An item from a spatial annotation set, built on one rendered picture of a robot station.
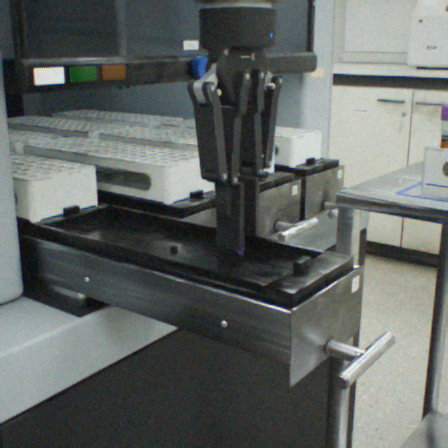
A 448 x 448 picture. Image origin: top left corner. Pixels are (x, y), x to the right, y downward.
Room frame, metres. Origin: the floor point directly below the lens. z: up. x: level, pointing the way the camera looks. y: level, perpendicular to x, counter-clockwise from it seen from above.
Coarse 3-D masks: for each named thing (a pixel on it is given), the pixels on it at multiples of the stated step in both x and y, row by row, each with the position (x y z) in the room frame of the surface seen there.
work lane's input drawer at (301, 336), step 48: (48, 240) 0.65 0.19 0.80; (96, 240) 0.61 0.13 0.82; (144, 240) 0.66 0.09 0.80; (192, 240) 0.66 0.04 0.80; (96, 288) 0.60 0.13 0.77; (144, 288) 0.56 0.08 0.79; (192, 288) 0.52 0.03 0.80; (240, 288) 0.50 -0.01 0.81; (288, 288) 0.48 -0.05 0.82; (336, 288) 0.52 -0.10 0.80; (240, 336) 0.49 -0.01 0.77; (288, 336) 0.46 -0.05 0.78; (336, 336) 0.53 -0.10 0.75; (384, 336) 0.52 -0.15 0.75; (336, 384) 0.45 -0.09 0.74
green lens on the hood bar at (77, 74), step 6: (90, 66) 0.71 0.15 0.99; (72, 72) 0.69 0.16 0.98; (78, 72) 0.69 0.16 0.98; (84, 72) 0.70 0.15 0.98; (90, 72) 0.71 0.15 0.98; (72, 78) 0.69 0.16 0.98; (78, 78) 0.69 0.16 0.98; (84, 78) 0.70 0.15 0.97; (90, 78) 0.71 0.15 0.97; (96, 78) 0.71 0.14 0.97
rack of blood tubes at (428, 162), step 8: (432, 144) 0.83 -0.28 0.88; (424, 152) 0.81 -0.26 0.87; (432, 152) 0.80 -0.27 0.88; (440, 152) 0.80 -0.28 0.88; (424, 160) 0.81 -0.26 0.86; (432, 160) 0.80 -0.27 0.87; (440, 160) 0.80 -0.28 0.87; (424, 168) 0.81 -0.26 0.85; (432, 168) 0.80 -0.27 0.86; (440, 168) 0.79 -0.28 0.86; (424, 176) 0.81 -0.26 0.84; (432, 176) 0.80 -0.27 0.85; (440, 176) 0.79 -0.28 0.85; (424, 184) 0.81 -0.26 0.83; (432, 184) 0.80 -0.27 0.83; (440, 184) 0.79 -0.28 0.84; (424, 192) 0.81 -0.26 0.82; (432, 192) 0.80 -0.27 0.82; (440, 192) 0.79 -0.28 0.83
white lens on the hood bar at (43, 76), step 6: (36, 72) 0.65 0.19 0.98; (42, 72) 0.66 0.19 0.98; (48, 72) 0.66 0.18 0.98; (54, 72) 0.67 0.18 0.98; (60, 72) 0.67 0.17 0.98; (36, 78) 0.65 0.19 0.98; (42, 78) 0.66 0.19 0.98; (48, 78) 0.66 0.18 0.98; (54, 78) 0.67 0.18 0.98; (60, 78) 0.67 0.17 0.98; (36, 84) 0.65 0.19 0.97; (42, 84) 0.66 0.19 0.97
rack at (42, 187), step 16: (16, 160) 0.81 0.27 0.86; (32, 160) 0.81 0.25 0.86; (48, 160) 0.81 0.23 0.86; (16, 176) 0.71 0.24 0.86; (32, 176) 0.71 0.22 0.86; (48, 176) 0.71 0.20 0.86; (64, 176) 0.72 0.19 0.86; (80, 176) 0.74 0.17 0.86; (16, 192) 0.70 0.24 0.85; (32, 192) 0.69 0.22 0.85; (48, 192) 0.70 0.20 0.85; (64, 192) 0.72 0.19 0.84; (80, 192) 0.74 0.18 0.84; (96, 192) 0.77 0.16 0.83; (16, 208) 0.70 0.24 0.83; (32, 208) 0.69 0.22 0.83; (48, 208) 0.70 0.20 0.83; (80, 208) 0.74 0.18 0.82
